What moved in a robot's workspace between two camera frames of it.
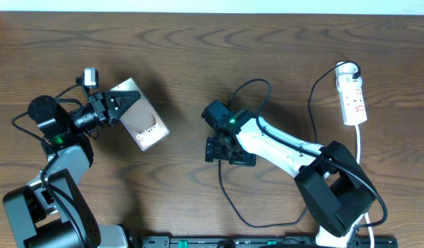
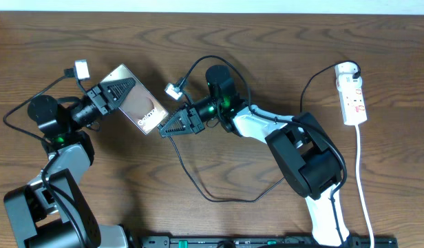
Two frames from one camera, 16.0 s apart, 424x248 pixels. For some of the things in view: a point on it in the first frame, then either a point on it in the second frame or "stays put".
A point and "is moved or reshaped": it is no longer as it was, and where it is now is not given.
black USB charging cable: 356,76 to 281,181
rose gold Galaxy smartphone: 142,120 is moved or reshaped
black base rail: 257,242 stays put
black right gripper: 213,151 to 195,125
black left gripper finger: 117,102 to 116,89
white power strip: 351,94 stays put
